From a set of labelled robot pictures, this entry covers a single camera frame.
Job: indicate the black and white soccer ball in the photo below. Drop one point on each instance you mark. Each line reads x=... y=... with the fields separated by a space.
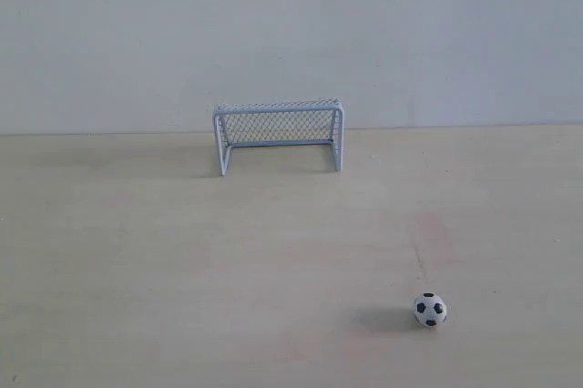
x=430 y=310

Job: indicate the small white soccer goal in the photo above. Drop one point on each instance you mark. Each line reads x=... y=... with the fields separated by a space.
x=278 y=124

